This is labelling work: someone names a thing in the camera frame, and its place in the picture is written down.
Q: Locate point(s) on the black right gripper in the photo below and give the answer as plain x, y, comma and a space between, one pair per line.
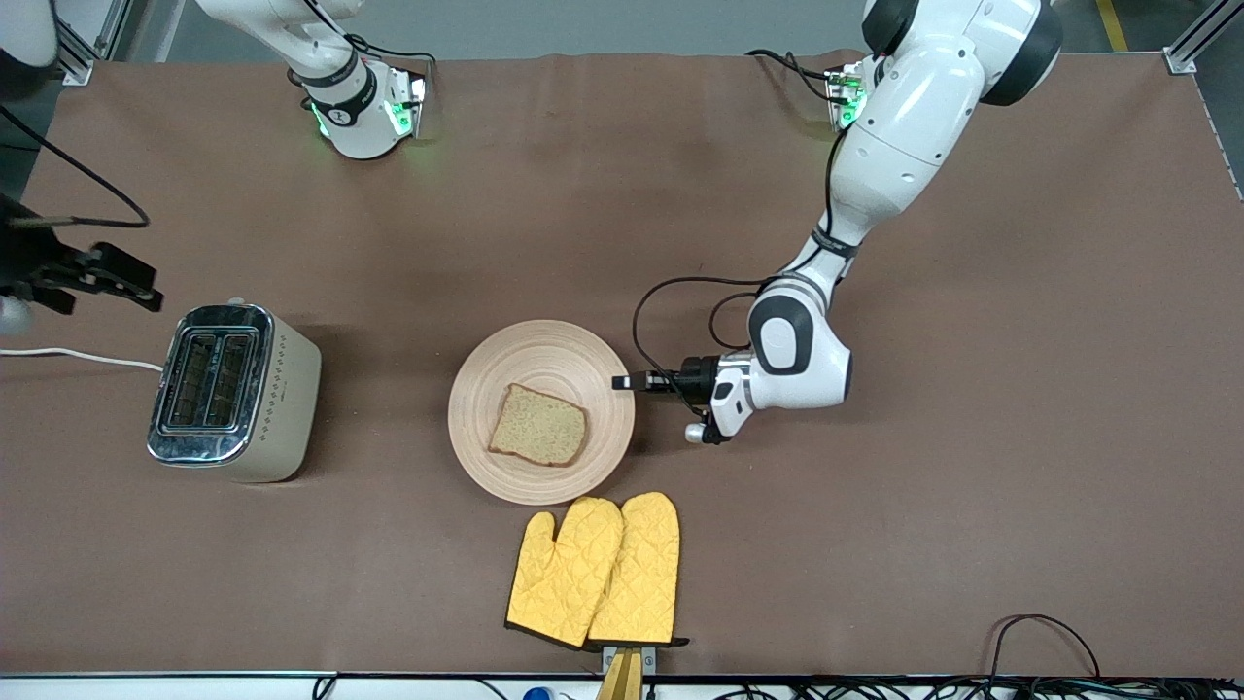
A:
29, 258

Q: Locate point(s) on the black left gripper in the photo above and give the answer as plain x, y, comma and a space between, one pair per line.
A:
694, 374

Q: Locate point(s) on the round wooden plate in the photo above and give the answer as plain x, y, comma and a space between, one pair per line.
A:
544, 350

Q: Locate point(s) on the brown bread slice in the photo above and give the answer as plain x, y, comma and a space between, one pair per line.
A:
539, 428

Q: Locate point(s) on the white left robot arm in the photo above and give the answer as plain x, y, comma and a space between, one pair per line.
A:
904, 126

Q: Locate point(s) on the beige chrome two-slot toaster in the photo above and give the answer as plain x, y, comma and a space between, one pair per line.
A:
282, 408

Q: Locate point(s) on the yellow quilted oven mitt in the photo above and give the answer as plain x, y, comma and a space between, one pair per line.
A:
646, 574
564, 583

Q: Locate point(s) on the brown table cover sheet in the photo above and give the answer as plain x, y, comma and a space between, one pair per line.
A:
1020, 389

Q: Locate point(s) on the aluminium frame rail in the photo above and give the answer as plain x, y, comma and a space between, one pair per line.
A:
87, 63
1181, 60

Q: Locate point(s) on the small metal bracket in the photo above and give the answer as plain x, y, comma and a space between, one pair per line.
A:
649, 659

